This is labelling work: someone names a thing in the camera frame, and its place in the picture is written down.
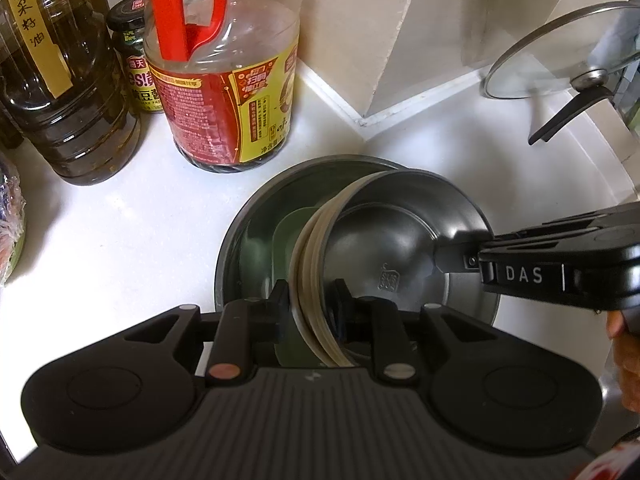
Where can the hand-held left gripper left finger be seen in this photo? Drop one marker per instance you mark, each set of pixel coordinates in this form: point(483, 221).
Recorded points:
point(281, 310)

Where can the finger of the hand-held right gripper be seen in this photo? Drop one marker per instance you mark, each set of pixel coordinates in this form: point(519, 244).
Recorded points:
point(575, 225)
point(460, 262)

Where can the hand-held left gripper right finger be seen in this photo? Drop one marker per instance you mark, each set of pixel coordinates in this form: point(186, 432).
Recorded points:
point(342, 310)

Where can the cream plastic bowl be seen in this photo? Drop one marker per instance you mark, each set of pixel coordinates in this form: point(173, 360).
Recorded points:
point(296, 270)
point(315, 260)

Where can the green square plate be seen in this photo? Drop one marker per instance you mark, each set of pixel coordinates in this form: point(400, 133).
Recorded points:
point(287, 240)

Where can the small steel pot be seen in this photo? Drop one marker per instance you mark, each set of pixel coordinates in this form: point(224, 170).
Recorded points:
point(390, 240)

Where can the large steel basin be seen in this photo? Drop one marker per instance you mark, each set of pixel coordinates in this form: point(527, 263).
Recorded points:
point(250, 240)

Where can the bagged stack of colourful plates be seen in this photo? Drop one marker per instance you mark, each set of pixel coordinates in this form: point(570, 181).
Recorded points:
point(10, 225)

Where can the person's right hand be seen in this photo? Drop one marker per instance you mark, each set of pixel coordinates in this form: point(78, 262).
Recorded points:
point(629, 355)

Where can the green-lidded sauce jar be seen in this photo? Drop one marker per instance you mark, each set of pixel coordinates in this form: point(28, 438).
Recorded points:
point(131, 60)

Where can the large dark oil bottle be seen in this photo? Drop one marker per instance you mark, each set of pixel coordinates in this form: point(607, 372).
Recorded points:
point(65, 110)

